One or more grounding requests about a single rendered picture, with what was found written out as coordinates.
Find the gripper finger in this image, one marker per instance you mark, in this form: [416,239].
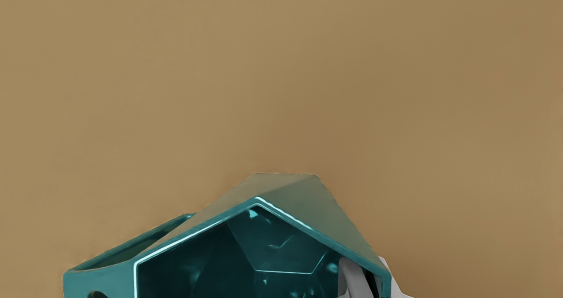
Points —
[354,280]

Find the teal faceted mug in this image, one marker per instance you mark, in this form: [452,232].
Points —
[281,201]

